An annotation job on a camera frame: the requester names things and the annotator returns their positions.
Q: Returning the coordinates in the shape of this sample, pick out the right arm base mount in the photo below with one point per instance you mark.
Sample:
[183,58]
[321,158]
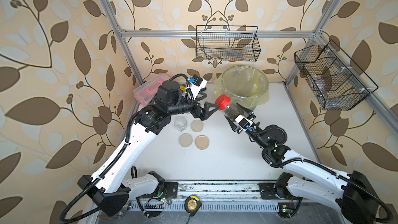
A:
[276,191]

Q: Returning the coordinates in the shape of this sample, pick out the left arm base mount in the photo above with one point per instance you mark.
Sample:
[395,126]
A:
[166,190]

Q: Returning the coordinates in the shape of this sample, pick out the black wire basket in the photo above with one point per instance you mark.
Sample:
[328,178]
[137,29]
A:
[227,43]
[338,82]

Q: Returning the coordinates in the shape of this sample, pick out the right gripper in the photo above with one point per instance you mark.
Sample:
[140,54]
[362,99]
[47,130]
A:
[236,127]

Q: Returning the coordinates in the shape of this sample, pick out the pink plastic toolbox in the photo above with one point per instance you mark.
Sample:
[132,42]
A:
[145,92]

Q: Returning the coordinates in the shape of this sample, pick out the ribbed glass jar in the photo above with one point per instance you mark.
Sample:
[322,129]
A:
[180,123]

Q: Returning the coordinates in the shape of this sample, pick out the yellow plastic bin liner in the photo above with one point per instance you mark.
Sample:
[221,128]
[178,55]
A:
[244,84]

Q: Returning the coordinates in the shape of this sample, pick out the yellow black tape measure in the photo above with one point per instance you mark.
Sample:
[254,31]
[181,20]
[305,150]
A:
[192,204]

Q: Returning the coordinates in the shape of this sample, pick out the tan short jar lid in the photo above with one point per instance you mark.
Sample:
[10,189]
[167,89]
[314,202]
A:
[202,142]

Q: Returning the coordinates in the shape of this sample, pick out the cream tall jar lid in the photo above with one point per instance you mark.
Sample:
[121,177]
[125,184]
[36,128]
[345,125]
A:
[185,140]

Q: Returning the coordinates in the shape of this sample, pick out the black wire basket right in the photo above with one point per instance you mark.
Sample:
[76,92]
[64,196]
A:
[338,82]

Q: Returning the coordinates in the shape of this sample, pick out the red lid tea jar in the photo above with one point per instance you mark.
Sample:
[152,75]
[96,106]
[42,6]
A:
[233,111]

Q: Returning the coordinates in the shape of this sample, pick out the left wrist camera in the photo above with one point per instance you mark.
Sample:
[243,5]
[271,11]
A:
[196,83]

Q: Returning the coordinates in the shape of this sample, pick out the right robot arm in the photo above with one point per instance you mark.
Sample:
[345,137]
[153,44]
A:
[349,193]

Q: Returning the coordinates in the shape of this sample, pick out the aluminium frame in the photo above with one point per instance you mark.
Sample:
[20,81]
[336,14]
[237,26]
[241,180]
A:
[187,103]

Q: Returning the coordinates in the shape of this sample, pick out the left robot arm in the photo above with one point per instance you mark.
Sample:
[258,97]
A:
[178,95]

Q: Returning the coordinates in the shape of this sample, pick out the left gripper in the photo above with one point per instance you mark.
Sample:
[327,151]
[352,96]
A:
[196,114]

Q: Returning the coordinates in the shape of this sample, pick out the black wire basket back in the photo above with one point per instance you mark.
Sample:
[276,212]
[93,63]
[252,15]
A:
[227,43]

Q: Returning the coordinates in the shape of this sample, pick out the red jar lid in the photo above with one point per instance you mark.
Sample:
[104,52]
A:
[223,102]

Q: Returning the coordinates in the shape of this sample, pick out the beige jar lid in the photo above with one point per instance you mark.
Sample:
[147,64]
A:
[197,126]

